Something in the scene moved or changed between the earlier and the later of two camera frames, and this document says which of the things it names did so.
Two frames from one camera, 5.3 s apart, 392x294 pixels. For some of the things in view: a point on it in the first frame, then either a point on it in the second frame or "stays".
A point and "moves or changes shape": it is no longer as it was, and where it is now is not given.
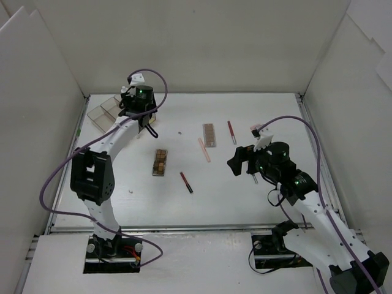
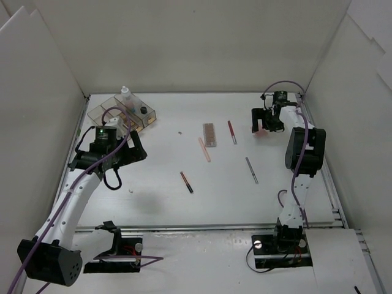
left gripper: x=126 y=104 to x=135 y=147
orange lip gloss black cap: x=186 y=182 stays
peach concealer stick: x=204 y=149 stays
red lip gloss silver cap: x=231 y=132 stays
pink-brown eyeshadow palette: x=209 y=134 stays
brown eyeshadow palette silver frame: x=160 y=162 moves or changes shape
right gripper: x=250 y=160 to x=264 y=115
